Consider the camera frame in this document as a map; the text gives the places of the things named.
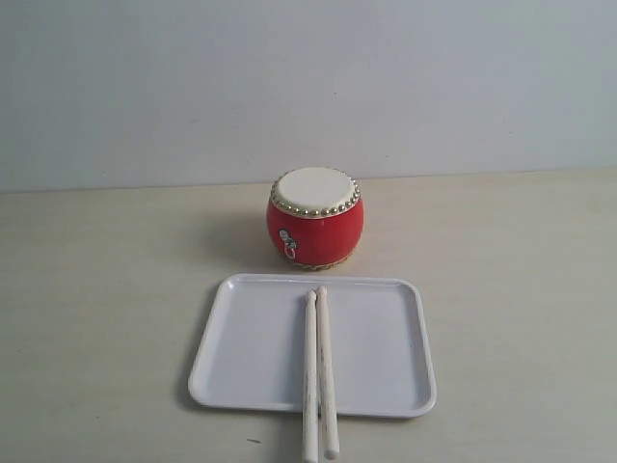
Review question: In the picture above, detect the white plastic tray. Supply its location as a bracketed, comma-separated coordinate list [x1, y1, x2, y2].
[188, 273, 437, 419]

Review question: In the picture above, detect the white wooden drumstick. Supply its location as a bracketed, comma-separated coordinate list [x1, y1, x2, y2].
[302, 290, 319, 462]

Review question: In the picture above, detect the pinkish wooden drumstick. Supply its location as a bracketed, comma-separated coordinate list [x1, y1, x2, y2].
[316, 286, 340, 460]

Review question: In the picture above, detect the small red drum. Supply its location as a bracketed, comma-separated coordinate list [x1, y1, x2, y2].
[266, 167, 364, 270]

